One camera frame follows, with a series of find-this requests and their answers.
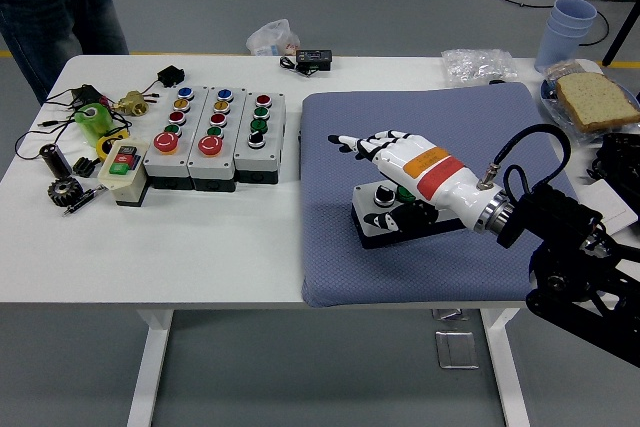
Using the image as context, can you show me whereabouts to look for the blue-grey quilted mat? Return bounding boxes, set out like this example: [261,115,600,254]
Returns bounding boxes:
[298,82,581,309]

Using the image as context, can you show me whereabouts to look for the green cylinder roll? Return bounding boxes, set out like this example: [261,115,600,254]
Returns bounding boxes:
[73,102,115,147]

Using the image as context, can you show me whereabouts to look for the black slanted pole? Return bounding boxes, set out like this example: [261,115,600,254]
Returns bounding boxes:
[601,0,640,67]

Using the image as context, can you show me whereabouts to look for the slice of bread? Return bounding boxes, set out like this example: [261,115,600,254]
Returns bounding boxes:
[555,72,640,133]

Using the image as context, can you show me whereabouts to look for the large metal floor plate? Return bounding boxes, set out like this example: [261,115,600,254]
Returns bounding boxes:
[433,329,481,371]

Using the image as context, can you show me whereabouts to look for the black cylindrical capacitor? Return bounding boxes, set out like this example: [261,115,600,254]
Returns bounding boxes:
[39,143,73,179]

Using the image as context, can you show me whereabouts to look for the small black electronic module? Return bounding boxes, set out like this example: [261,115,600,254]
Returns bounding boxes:
[71,84,103,109]

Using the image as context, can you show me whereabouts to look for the black cable with plug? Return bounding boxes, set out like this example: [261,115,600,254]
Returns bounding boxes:
[13,116,81,161]

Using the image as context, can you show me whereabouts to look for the five-button emergency stop box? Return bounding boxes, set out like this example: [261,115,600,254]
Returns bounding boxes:
[143,85,209,192]
[186,85,248,193]

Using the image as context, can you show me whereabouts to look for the four-button control box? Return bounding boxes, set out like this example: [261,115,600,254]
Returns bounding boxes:
[232,91,288,185]
[349,179,469,251]

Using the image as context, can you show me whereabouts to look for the black metal gear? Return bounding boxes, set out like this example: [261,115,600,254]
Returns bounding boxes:
[46,177,85,208]

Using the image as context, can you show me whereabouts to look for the clear bag of small parts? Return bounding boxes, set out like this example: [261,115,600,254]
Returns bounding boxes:
[440,47,518,89]

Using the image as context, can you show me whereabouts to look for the light blue plastic cup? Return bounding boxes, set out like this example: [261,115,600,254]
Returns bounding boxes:
[547,14,594,39]
[551,0,598,28]
[533,21,589,73]

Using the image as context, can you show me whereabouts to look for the black metal pen tool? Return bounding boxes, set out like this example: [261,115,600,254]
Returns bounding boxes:
[61,185,108,218]

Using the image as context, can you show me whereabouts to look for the black servo motor with wires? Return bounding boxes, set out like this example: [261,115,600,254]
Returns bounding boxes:
[137,65,186,98]

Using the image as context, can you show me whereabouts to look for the white card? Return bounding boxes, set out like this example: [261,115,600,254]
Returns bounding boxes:
[574,179,640,238]

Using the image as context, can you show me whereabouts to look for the black finned heat sink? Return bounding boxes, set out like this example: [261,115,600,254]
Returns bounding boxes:
[72,156,103,179]

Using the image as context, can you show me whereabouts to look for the yellow tape roll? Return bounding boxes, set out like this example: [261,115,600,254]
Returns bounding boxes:
[95,129,131,163]

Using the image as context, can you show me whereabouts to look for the cream red-green switch box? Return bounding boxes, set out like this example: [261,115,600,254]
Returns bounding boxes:
[96,139,151,208]

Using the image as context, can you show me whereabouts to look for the clear plastic bread bag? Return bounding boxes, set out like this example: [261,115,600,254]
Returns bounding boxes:
[537,59,640,148]

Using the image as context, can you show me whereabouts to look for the brass valve fitting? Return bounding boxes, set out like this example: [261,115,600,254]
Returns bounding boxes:
[110,90,150,118]

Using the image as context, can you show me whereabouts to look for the black metal machine part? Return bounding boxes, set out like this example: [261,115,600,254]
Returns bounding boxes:
[592,132,640,208]

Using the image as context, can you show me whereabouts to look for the white table leg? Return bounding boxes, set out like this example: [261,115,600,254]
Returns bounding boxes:
[480,307,531,427]
[124,309,175,427]

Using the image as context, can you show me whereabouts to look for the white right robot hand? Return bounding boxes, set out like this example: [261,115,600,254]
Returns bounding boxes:
[327,129,496,238]

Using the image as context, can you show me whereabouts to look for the black digital meter with cable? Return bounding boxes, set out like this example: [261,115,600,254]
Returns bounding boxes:
[278,48,335,80]

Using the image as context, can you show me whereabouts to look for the white plastic bag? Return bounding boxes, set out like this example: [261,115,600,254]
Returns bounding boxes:
[245,18,301,57]

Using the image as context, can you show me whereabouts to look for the small metal floor plate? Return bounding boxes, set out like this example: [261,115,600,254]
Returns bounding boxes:
[431,307,471,322]

